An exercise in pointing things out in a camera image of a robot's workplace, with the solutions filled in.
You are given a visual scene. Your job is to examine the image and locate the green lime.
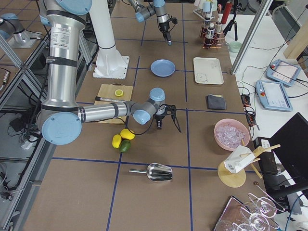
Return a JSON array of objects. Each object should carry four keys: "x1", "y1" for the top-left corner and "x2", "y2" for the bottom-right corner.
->
[{"x1": 119, "y1": 140, "x2": 131, "y2": 153}]

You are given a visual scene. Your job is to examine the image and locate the wooden cutting board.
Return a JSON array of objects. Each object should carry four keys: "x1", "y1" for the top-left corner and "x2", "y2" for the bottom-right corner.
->
[{"x1": 93, "y1": 84, "x2": 134, "y2": 125}]

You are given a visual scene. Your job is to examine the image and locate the clear glass cups tray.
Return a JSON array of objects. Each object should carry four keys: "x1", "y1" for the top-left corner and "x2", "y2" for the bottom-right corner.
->
[{"x1": 213, "y1": 192, "x2": 285, "y2": 231}]

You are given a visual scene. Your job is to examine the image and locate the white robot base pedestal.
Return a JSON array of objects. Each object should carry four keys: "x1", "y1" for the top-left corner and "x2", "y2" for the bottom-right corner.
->
[{"x1": 90, "y1": 0, "x2": 129, "y2": 79}]

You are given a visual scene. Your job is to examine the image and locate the white wire cup rack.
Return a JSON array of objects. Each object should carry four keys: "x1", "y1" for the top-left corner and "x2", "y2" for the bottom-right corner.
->
[{"x1": 193, "y1": 0, "x2": 218, "y2": 19}]

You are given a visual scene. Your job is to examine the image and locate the blue teach pendant far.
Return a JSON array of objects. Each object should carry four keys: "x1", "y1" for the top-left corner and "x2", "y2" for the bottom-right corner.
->
[{"x1": 266, "y1": 59, "x2": 302, "y2": 87}]

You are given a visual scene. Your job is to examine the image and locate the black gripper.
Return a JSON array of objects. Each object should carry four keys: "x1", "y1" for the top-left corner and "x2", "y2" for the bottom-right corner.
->
[
  {"x1": 154, "y1": 104, "x2": 181, "y2": 133},
  {"x1": 158, "y1": 15, "x2": 178, "y2": 46}
]

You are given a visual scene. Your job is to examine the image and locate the lemon half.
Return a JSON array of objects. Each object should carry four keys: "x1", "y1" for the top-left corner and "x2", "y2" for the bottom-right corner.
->
[{"x1": 114, "y1": 89, "x2": 124, "y2": 97}]

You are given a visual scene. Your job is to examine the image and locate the black monitor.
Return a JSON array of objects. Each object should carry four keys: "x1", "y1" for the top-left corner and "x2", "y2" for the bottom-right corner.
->
[{"x1": 266, "y1": 112, "x2": 308, "y2": 199}]

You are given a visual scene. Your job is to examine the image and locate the blue teach pendant near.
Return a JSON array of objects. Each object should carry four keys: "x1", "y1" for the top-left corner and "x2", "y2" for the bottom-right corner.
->
[{"x1": 256, "y1": 80, "x2": 293, "y2": 112}]

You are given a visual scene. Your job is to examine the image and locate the blue plastic plate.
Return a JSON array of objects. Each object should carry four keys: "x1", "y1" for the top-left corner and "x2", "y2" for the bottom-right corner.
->
[{"x1": 150, "y1": 59, "x2": 176, "y2": 77}]

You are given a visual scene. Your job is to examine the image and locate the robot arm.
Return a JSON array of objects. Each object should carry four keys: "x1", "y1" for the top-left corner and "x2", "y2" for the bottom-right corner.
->
[
  {"x1": 37, "y1": 0, "x2": 176, "y2": 145},
  {"x1": 128, "y1": 0, "x2": 178, "y2": 46}
]

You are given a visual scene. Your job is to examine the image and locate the cream bear tray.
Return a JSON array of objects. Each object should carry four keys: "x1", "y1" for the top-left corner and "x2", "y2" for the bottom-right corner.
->
[{"x1": 193, "y1": 57, "x2": 224, "y2": 85}]

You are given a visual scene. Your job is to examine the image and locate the black mini tripod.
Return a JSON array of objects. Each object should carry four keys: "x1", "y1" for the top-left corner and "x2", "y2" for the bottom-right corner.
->
[{"x1": 223, "y1": 3, "x2": 242, "y2": 41}]

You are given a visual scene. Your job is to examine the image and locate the blue teach pendant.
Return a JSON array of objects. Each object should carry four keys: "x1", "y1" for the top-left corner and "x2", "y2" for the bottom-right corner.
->
[
  {"x1": 266, "y1": 59, "x2": 302, "y2": 87},
  {"x1": 256, "y1": 80, "x2": 293, "y2": 112}
]

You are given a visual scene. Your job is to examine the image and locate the wooden stand with round base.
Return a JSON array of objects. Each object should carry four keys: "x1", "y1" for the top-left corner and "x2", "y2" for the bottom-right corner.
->
[{"x1": 218, "y1": 144, "x2": 281, "y2": 188}]

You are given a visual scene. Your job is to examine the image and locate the grey folded cloth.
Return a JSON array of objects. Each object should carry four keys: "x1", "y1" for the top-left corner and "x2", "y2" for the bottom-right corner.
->
[{"x1": 205, "y1": 94, "x2": 227, "y2": 110}]

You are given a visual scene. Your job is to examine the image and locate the metal ice scoop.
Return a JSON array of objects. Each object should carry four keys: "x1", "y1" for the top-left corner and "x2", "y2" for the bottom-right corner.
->
[{"x1": 129, "y1": 163, "x2": 173, "y2": 182}]

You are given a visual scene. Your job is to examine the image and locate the whole lemon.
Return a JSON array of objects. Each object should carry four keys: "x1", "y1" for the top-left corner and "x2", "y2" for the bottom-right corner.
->
[
  {"x1": 112, "y1": 134, "x2": 122, "y2": 149},
  {"x1": 120, "y1": 128, "x2": 135, "y2": 140}
]

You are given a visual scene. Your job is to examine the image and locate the whole lemon upper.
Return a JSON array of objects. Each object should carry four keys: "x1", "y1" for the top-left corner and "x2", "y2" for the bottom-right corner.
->
[{"x1": 120, "y1": 128, "x2": 135, "y2": 140}]

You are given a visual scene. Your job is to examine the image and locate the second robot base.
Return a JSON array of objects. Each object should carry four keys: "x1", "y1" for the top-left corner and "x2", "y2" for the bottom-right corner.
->
[{"x1": 0, "y1": 13, "x2": 43, "y2": 49}]

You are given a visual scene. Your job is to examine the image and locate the green bowl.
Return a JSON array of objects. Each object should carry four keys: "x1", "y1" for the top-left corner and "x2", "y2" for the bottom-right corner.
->
[{"x1": 229, "y1": 41, "x2": 242, "y2": 53}]

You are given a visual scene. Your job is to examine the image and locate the pink bowl of ice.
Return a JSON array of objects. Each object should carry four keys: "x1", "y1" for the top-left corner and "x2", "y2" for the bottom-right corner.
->
[{"x1": 214, "y1": 119, "x2": 250, "y2": 151}]

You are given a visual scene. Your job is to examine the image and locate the whole lemon lower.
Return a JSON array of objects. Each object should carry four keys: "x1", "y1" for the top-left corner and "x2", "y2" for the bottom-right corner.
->
[{"x1": 112, "y1": 134, "x2": 122, "y2": 149}]

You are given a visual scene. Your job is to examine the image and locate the white carton on stand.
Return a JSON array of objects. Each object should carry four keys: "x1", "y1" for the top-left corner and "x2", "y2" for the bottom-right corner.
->
[{"x1": 224, "y1": 145, "x2": 255, "y2": 174}]

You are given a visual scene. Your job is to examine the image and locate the steel muddler stick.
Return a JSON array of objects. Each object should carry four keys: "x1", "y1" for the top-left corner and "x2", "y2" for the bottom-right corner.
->
[{"x1": 95, "y1": 96, "x2": 123, "y2": 103}]

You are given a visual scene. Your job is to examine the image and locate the aluminium frame post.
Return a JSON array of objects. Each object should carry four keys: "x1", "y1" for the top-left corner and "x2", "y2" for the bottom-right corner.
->
[{"x1": 231, "y1": 0, "x2": 273, "y2": 75}]

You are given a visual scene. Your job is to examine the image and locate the copper wire bottle rack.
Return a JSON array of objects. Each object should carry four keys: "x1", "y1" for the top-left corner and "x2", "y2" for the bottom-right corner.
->
[{"x1": 200, "y1": 18, "x2": 226, "y2": 49}]

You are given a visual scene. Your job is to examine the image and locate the red cylinder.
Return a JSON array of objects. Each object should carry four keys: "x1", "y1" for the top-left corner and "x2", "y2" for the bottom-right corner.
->
[{"x1": 221, "y1": 1, "x2": 233, "y2": 24}]

